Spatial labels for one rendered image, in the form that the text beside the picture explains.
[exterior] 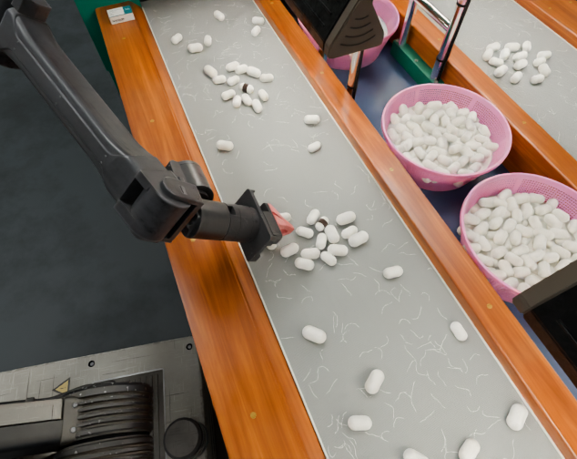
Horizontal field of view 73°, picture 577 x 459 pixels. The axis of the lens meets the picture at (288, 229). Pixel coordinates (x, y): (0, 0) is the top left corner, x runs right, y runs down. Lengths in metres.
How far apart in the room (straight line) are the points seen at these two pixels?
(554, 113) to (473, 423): 0.71
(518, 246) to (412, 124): 0.33
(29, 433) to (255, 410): 0.28
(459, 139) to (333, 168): 0.30
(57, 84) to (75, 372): 0.62
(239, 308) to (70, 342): 1.03
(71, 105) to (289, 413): 0.50
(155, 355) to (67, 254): 0.89
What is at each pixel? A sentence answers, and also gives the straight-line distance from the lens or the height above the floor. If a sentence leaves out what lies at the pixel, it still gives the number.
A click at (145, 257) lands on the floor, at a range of 1.62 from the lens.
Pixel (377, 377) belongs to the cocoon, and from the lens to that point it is 0.62.
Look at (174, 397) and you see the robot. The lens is 0.92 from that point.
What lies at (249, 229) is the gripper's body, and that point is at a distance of 0.58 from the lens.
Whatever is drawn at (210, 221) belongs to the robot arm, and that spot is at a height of 0.91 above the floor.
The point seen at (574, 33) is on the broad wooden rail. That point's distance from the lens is 1.32.
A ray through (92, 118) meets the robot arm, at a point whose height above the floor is 1.01.
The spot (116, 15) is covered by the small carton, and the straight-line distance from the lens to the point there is 1.21.
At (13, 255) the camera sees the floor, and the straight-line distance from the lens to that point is 1.86.
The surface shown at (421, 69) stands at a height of 0.71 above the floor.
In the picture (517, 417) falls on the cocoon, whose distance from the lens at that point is 0.68.
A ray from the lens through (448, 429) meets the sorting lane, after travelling 0.66.
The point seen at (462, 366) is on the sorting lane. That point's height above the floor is 0.74.
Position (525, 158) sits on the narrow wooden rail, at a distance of 0.97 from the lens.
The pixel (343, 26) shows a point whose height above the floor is 1.08.
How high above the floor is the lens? 1.36
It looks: 59 degrees down
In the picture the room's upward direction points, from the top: straight up
